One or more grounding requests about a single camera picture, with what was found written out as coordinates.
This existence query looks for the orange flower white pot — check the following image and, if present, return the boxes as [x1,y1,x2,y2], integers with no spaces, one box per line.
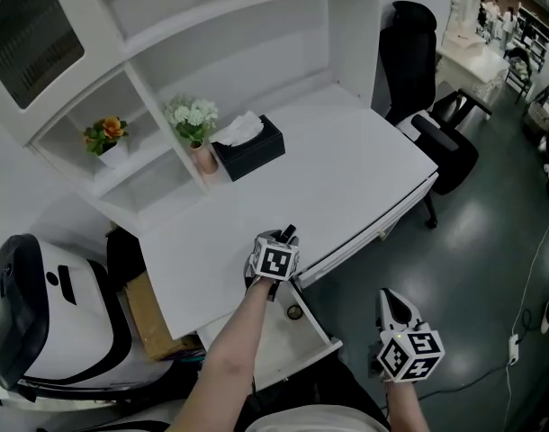
[82,115,131,168]

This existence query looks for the white desk hutch shelf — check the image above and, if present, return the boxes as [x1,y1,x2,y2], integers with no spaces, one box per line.
[27,0,384,239]

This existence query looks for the white and black machine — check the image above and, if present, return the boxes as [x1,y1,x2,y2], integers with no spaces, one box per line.
[0,232,179,405]

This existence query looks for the white glass cabinet door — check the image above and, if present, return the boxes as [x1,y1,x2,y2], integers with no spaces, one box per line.
[0,0,123,115]

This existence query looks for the person's left forearm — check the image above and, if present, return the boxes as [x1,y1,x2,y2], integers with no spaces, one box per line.
[166,279,280,432]

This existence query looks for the person's white shirt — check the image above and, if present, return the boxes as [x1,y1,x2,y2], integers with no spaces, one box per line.
[245,401,392,432]

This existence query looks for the white power cable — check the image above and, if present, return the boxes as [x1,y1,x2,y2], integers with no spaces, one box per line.
[502,204,549,432]

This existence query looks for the white ornate dressing table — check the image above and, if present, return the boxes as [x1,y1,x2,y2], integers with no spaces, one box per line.
[435,0,512,108]

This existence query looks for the white closed drawer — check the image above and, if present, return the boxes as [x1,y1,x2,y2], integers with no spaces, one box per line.
[296,172,440,288]

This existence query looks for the white drawer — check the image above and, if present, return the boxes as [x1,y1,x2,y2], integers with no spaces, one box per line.
[196,280,345,392]
[296,172,440,288]

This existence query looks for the person's right forearm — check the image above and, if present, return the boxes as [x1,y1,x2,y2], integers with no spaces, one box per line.
[383,377,432,432]

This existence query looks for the black office chair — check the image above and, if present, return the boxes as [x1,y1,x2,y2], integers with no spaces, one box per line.
[378,0,494,230]

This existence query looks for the black tissue box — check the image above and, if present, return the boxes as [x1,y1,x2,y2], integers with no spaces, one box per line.
[209,110,287,183]

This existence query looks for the brown cardboard box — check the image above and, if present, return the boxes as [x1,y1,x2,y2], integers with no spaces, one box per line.
[122,271,200,362]

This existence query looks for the black floor cable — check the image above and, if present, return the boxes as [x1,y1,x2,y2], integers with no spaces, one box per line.
[417,364,512,400]

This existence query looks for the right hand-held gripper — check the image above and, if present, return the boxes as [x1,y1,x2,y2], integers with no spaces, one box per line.
[367,287,446,384]

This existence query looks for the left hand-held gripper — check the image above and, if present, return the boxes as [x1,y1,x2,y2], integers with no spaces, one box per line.
[243,224,302,302]

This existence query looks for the person's black trousers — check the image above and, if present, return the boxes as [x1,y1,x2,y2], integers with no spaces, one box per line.
[249,358,391,428]

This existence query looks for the white flowers pink vase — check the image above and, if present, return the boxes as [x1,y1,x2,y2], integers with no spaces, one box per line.
[162,94,221,176]

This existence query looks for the black metal chair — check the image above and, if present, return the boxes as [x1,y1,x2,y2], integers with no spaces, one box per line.
[503,46,535,104]

